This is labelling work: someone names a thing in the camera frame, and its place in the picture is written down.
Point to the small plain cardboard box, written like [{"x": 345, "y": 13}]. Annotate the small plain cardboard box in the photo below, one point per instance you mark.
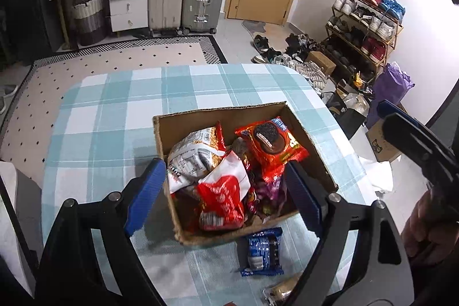
[{"x": 321, "y": 62}]

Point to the woven laundry basket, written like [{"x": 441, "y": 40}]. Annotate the woven laundry basket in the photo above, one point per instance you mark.
[{"x": 89, "y": 22}]

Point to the white drawer dresser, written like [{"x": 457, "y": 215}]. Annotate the white drawer dresser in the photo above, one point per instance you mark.
[{"x": 127, "y": 5}]

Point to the red white snack packet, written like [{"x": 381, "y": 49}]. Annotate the red white snack packet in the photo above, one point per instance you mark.
[{"x": 222, "y": 195}]

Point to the purple bag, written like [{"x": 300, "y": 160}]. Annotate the purple bag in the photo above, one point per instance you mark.
[{"x": 391, "y": 87}]

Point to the printed cardboard box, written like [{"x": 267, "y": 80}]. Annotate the printed cardboard box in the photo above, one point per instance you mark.
[{"x": 380, "y": 144}]

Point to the dark tall cabinet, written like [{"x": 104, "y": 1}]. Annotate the dark tall cabinet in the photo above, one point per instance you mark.
[{"x": 46, "y": 22}]

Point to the white plastic bag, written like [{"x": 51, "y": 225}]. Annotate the white plastic bag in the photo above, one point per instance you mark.
[{"x": 356, "y": 104}]

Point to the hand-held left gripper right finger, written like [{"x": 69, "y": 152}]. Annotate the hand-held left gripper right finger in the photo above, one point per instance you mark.
[{"x": 303, "y": 196}]

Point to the teal checked tablecloth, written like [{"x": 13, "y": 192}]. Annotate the teal checked tablecloth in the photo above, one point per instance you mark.
[{"x": 118, "y": 119}]

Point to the grey door mat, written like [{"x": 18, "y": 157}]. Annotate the grey door mat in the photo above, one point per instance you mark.
[{"x": 254, "y": 27}]

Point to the brown cardboard box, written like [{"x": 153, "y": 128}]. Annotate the brown cardboard box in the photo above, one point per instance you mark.
[{"x": 312, "y": 162}]

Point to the black bag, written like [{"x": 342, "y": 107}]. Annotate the black bag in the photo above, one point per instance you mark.
[{"x": 346, "y": 123}]

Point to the white crumpled paper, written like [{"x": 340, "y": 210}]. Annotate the white crumpled paper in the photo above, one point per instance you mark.
[{"x": 376, "y": 173}]

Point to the orange cookie packet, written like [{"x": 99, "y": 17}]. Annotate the orange cookie packet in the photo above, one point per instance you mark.
[{"x": 270, "y": 144}]

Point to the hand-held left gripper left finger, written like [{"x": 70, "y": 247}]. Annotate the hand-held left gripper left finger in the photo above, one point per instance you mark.
[{"x": 147, "y": 195}]

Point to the small yellow item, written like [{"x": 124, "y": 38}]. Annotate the small yellow item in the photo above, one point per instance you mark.
[{"x": 358, "y": 80}]

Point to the person's right hand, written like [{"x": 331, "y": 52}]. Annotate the person's right hand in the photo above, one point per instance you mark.
[{"x": 428, "y": 230}]

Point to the wooden shoe rack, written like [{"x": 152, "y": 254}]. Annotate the wooden shoe rack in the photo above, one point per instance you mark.
[{"x": 392, "y": 40}]

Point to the beige dotted rug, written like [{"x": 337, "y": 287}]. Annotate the beige dotted rug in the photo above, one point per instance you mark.
[{"x": 71, "y": 65}]

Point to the blue cookie packet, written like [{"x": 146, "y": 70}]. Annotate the blue cookie packet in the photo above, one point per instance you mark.
[{"x": 263, "y": 252}]

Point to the scattered shoes pile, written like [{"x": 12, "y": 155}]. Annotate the scattered shoes pile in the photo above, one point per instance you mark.
[{"x": 297, "y": 51}]

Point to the clear brown snack packet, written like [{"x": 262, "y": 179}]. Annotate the clear brown snack packet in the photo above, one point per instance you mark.
[{"x": 281, "y": 291}]

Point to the white grey cabinet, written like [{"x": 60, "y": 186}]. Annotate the white grey cabinet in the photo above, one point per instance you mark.
[{"x": 14, "y": 220}]

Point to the shoe rack with shoes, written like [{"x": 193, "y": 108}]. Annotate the shoe rack with shoes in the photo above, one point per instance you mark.
[{"x": 373, "y": 22}]

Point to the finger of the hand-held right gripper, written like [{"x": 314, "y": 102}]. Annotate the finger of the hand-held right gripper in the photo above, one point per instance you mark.
[
  {"x": 408, "y": 137},
  {"x": 391, "y": 109}
]

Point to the red and white snack bag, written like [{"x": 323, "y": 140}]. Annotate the red and white snack bag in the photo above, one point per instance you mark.
[{"x": 195, "y": 152}]

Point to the purple snack packet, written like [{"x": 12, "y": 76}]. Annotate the purple snack packet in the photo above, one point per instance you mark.
[{"x": 270, "y": 193}]

